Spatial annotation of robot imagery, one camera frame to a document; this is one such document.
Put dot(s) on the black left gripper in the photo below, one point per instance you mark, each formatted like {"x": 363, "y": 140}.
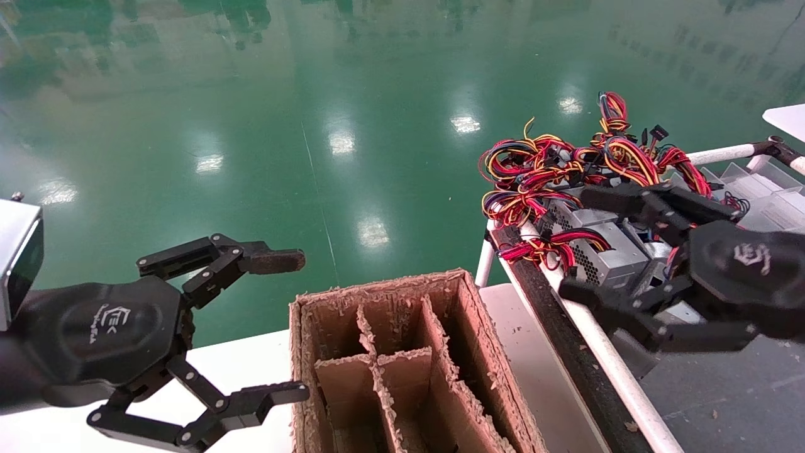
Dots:
{"x": 104, "y": 327}

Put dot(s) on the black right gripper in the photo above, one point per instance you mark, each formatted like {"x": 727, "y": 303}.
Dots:
{"x": 748, "y": 277}

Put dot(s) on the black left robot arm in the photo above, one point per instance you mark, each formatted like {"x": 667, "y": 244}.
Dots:
{"x": 7, "y": 377}

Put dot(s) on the grey metal power supply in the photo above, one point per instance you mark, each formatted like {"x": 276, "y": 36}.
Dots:
{"x": 604, "y": 258}
{"x": 651, "y": 251}

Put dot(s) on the white horizontal pipe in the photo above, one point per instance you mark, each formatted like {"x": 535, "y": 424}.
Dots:
{"x": 723, "y": 153}

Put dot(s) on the clear acrylic bin organizer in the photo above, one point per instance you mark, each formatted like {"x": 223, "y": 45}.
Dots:
{"x": 767, "y": 189}

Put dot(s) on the brown cardboard divider box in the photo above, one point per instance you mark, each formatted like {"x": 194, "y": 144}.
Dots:
{"x": 402, "y": 390}

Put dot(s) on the black pipe joint clamp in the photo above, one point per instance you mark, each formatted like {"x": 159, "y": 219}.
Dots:
{"x": 777, "y": 148}

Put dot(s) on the white table board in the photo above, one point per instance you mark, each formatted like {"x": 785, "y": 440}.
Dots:
{"x": 789, "y": 119}

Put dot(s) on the short white pipe post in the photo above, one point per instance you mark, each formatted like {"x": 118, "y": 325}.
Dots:
{"x": 485, "y": 264}

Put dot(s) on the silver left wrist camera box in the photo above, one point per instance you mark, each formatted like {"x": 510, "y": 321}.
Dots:
{"x": 19, "y": 258}

